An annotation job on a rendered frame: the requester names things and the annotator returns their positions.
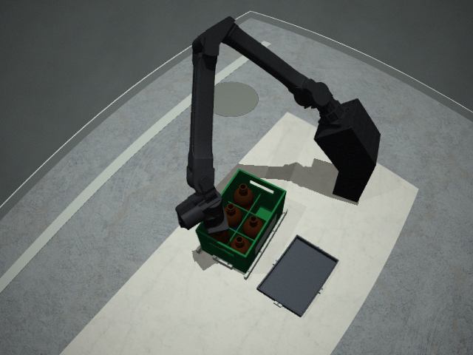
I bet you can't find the green crate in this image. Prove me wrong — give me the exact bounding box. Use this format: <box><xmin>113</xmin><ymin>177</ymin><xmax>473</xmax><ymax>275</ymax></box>
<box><xmin>195</xmin><ymin>169</ymin><xmax>287</xmax><ymax>273</ymax></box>

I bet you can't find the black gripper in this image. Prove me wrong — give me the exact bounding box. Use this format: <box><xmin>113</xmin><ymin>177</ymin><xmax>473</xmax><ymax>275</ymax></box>
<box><xmin>205</xmin><ymin>207</ymin><xmax>229</xmax><ymax>235</ymax></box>

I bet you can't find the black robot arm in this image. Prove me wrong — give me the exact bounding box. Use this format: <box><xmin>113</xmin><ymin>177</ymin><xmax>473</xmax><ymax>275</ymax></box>
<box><xmin>175</xmin><ymin>16</ymin><xmax>353</xmax><ymax>230</ymax></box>

